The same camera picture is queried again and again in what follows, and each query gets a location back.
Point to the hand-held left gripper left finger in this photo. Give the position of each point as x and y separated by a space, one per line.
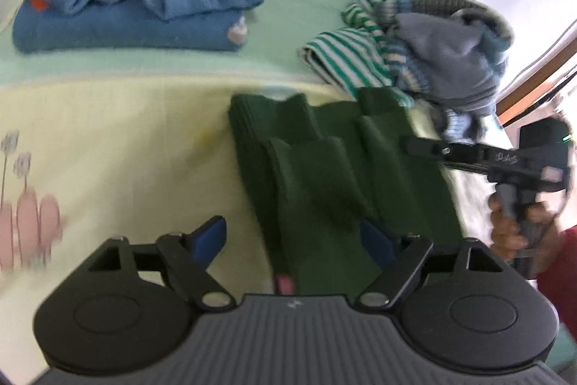
209 238

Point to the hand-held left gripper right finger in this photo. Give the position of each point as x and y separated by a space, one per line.
378 243

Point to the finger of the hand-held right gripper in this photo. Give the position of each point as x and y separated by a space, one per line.
441 150

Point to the green white striped cardigan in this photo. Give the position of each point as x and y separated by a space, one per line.
324 168

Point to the person's right hand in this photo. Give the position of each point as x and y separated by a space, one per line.
505 236

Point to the grey blue striped sweater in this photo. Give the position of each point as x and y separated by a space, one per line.
446 60

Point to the person's red blue clothing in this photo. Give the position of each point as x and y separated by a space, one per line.
561 267

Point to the yellow cartoon print bed sheet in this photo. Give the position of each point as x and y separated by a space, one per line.
135 150

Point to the green white striped shirt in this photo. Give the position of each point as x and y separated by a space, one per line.
347 51

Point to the wooden door frame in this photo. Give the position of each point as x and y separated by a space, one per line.
541 87

